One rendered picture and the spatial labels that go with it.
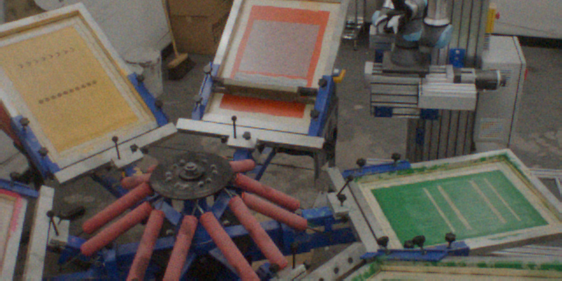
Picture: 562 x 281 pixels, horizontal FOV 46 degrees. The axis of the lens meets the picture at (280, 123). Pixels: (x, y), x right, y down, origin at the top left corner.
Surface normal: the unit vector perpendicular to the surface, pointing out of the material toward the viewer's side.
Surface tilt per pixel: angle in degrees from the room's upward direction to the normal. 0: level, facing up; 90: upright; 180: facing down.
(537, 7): 90
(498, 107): 90
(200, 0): 90
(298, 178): 0
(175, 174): 0
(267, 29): 32
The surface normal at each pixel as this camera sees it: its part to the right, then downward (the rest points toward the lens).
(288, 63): -0.19, -0.47
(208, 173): -0.04, -0.86
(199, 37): -0.33, 0.49
